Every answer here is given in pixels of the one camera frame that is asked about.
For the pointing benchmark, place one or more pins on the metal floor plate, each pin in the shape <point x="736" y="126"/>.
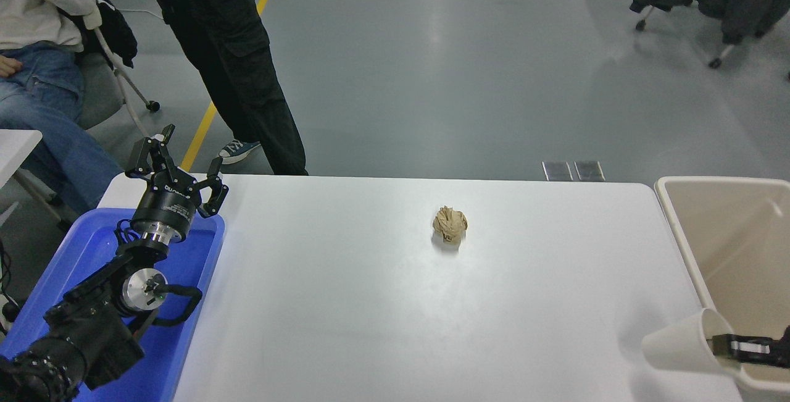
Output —
<point x="557" y="171"/>
<point x="589" y="170"/>

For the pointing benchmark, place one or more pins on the grey wheeled chair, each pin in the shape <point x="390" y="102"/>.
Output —
<point x="102" y="90"/>

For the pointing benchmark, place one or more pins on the large pale plastic bin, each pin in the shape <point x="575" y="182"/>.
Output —
<point x="728" y="235"/>

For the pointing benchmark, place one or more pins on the black jacket on chair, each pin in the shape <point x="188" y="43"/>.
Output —
<point x="114" y="31"/>

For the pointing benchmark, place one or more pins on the blue plastic tray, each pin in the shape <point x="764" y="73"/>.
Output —
<point x="199" y="254"/>

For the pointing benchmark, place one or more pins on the small white side table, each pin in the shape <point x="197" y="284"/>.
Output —
<point x="15" y="146"/>

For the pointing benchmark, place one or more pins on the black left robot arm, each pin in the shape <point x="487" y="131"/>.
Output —
<point x="91" y="328"/>

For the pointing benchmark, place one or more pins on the seated person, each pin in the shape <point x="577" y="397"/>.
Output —
<point x="37" y="13"/>

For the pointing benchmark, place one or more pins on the crumpled tan paper ball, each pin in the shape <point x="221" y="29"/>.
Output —
<point x="450" y="224"/>

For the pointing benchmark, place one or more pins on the white paper cup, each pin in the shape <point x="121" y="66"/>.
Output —
<point x="676" y="346"/>

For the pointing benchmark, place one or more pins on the standing person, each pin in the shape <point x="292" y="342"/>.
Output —
<point x="234" y="68"/>

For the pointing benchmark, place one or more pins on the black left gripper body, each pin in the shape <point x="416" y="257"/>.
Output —
<point x="164" y="203"/>

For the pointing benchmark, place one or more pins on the white wheeled rack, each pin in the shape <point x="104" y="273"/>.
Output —
<point x="715" y="63"/>

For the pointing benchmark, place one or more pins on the seated person's hand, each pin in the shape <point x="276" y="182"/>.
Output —
<point x="8" y="66"/>

